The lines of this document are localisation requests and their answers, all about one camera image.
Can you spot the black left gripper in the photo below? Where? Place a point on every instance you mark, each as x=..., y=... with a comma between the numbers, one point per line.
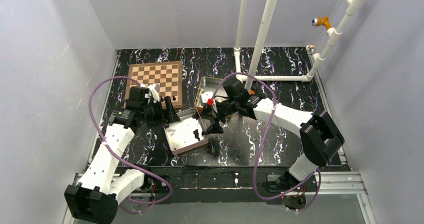
x=166, y=111

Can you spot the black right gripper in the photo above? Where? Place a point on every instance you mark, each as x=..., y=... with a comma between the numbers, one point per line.
x=219, y=110

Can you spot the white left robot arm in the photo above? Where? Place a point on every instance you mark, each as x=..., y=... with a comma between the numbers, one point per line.
x=109, y=179

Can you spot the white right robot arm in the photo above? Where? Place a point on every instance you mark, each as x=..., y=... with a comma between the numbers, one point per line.
x=320, y=137

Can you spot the black chess bishop piece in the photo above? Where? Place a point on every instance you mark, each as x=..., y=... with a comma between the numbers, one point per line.
x=196, y=134

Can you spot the wooden chess board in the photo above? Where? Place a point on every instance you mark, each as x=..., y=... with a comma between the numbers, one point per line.
x=167, y=74

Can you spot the pink-rimmed silver tin tray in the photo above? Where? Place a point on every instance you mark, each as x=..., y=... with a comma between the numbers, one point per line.
x=179, y=135

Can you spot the gold-rimmed tin tray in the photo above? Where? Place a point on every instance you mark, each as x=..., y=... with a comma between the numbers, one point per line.
x=205, y=91

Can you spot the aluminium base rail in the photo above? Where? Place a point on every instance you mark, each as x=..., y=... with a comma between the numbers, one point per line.
x=232, y=185

